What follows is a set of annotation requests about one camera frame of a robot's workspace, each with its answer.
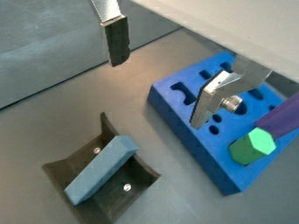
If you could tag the grey-blue rectangular block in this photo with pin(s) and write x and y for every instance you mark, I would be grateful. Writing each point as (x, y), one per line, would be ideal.
(100, 169)

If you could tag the purple star prism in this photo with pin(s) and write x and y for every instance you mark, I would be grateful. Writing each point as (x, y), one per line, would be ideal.
(281, 120)

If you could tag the black curved fixture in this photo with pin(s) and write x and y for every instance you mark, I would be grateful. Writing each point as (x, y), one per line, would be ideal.
(116, 195)

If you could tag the blue foam shape board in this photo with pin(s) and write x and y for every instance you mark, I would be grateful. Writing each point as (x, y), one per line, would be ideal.
(172, 95)

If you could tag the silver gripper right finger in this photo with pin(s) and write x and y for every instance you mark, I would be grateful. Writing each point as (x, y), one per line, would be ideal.
(219, 93)

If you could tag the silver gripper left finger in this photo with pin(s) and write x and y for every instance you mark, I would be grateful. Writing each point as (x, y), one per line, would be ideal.
(113, 24)

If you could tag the green hexagonal prism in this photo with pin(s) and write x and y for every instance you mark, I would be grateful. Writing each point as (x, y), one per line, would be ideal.
(253, 146)

